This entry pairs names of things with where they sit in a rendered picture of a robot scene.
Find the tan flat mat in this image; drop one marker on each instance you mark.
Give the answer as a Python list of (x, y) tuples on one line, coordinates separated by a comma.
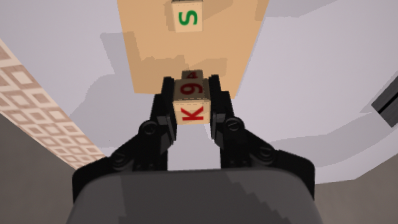
[(154, 50)]

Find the wooden letter block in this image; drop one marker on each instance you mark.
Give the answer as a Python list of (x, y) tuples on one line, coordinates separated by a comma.
[(191, 101), (192, 74), (187, 15)]

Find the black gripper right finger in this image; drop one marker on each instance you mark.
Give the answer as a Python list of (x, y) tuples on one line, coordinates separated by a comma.
[(241, 148)]

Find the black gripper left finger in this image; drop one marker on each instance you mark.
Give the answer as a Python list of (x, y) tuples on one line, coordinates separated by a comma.
[(140, 153)]

